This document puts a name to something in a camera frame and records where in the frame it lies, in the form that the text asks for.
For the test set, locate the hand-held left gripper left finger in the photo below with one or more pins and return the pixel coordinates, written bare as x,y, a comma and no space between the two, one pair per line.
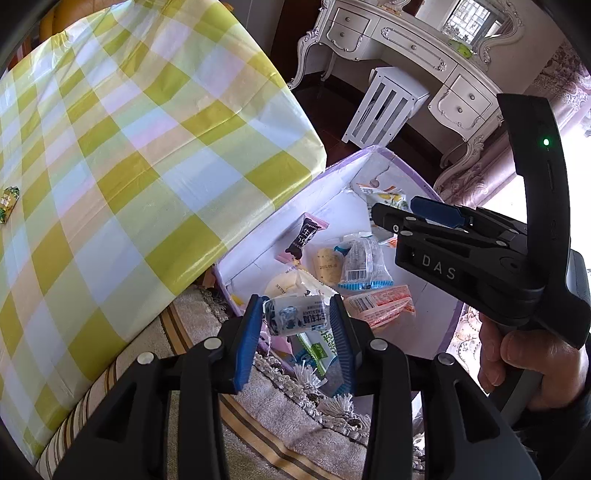
244,341

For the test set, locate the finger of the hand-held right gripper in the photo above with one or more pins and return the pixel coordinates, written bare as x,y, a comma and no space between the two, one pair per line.
392,220
438,211

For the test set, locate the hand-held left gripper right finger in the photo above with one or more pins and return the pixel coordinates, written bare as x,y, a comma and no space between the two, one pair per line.
340,341

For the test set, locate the silver green snack packet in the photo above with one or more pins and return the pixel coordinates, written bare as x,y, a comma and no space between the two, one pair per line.
318,350

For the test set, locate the white orange snack packet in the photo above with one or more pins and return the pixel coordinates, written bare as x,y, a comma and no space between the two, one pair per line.
383,196

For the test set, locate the blue packet with dark filling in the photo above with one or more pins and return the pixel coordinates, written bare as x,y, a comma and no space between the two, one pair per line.
364,263

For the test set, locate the small white candy packet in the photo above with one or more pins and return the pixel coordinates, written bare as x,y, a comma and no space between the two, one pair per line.
295,316

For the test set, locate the orange red bread packet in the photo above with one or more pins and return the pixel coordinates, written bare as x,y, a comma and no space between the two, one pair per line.
378,304

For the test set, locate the purple cardboard box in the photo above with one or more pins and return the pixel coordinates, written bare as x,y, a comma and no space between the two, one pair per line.
332,203

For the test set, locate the yellow white snack packet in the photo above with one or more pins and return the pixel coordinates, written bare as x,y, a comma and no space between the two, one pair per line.
288,284

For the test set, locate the cream snack packet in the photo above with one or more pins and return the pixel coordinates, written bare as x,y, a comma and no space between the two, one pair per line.
327,266

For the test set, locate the pink black snack packet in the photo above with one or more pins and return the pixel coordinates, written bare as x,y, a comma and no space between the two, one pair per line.
302,237

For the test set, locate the person's right hand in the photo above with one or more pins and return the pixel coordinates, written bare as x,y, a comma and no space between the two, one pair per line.
563,374

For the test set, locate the grey fringed rug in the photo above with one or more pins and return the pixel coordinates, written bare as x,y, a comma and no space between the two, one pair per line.
277,397

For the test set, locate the striped mat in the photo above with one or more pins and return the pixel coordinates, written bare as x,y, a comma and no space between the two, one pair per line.
277,454

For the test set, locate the white slatted stool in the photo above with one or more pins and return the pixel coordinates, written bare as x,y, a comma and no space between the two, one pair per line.
392,87

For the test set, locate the small green item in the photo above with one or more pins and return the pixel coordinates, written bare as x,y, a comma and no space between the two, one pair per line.
461,47

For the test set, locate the white ornate vanity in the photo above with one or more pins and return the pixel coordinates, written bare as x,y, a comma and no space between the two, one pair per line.
415,46

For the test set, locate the ornate vanity mirror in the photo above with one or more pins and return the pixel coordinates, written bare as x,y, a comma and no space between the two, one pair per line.
475,18

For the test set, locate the green checked tablecloth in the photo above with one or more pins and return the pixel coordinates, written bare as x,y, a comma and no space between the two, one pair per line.
138,161

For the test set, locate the small green yellow candy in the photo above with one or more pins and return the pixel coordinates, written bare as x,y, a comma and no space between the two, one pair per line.
9,199

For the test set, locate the orange sofa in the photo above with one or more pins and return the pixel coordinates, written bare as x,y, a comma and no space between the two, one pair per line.
69,14

